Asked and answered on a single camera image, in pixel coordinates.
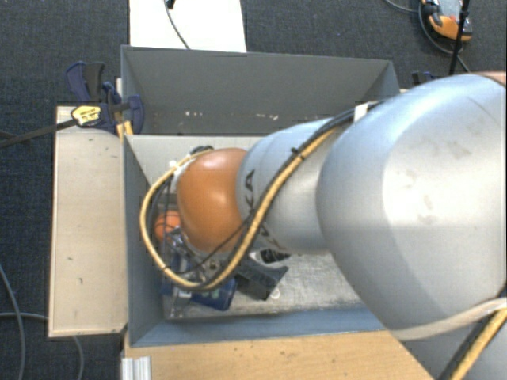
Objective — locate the orange ball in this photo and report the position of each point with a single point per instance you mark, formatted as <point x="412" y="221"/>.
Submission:
<point x="163" y="225"/>

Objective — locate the blue rounded container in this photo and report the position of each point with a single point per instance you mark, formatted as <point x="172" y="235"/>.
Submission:
<point x="219" y="299"/>

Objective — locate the dark blue flat packet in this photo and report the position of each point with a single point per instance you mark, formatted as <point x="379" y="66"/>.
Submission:
<point x="259" y="281"/>

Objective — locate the white and black small object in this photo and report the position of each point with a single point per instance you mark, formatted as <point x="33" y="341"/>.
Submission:
<point x="269" y="256"/>

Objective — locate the pale wood flat board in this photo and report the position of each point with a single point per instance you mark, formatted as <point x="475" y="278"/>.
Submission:
<point x="87" y="228"/>

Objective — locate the grey metal bin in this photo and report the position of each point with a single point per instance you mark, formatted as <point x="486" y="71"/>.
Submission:
<point x="237" y="89"/>

